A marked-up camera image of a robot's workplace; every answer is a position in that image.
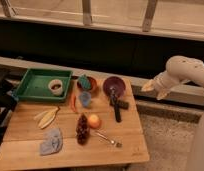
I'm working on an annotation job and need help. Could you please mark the dark red grapes toy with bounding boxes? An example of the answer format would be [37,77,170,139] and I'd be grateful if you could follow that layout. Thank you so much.
[76,114,90,145]

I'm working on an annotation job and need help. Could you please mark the black brush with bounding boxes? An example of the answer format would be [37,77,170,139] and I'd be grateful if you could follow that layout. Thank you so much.
[110,86,129,123]

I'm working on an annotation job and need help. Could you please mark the dark red bowl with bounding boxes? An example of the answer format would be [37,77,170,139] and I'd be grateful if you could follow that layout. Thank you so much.
[103,76,126,97]

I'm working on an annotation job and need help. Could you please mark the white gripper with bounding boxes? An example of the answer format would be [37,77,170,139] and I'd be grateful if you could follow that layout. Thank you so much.
[141,71,175,100]

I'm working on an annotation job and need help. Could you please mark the grey blue cloth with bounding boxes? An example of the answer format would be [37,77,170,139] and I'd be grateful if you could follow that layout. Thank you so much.
[39,128,63,156]

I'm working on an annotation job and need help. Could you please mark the green plastic tray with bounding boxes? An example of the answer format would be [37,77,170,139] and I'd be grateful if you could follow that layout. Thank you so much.
[16,68,72,103]

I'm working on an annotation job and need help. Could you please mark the white cup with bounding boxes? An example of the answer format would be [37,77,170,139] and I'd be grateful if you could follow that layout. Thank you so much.
[48,79,63,96]

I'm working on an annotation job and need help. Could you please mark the yellow corn toy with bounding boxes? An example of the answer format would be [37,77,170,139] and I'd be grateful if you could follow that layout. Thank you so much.
[34,107,59,129]

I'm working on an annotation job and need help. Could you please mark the black side stand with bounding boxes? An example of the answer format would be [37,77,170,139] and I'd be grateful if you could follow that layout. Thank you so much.
[0,68,17,145]

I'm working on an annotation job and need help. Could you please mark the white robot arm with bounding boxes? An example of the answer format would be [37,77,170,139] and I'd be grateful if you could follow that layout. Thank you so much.
[141,56,204,171]

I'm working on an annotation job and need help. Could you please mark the metal fork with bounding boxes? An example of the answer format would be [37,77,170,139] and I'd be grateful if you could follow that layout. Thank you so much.
[92,131,122,148]

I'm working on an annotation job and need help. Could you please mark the blue small cup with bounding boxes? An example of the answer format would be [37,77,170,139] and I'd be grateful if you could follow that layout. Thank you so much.
[79,91,91,107]

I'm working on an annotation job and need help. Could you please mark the orange peach toy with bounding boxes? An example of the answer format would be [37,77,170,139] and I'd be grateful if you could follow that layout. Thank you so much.
[88,114,101,129]

